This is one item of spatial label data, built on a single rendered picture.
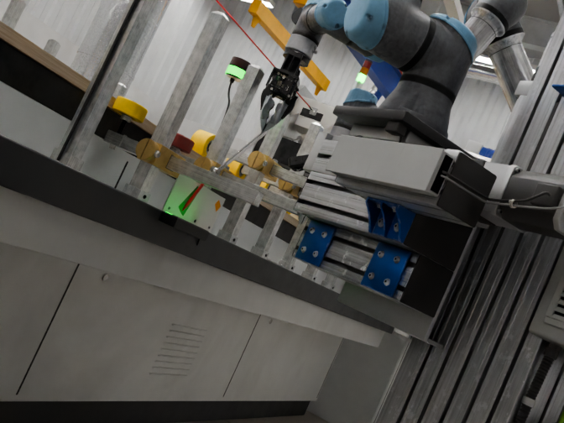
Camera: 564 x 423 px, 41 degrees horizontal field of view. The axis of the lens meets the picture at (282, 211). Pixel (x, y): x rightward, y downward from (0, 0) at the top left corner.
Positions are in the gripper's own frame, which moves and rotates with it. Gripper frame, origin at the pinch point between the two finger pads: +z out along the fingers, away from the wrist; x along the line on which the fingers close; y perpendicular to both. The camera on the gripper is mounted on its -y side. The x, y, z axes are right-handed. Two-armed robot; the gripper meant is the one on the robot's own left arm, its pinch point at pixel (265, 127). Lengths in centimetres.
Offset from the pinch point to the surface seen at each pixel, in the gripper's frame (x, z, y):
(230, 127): -8.0, 4.0, 2.0
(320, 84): -47, -159, -564
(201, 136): -21.1, 5.2, -31.6
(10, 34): -47, 12, 50
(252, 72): -8.9, -11.4, 1.7
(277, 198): 10.9, 16.0, 4.3
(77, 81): -38.8, 12.7, 28.2
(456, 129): 132, -267, -907
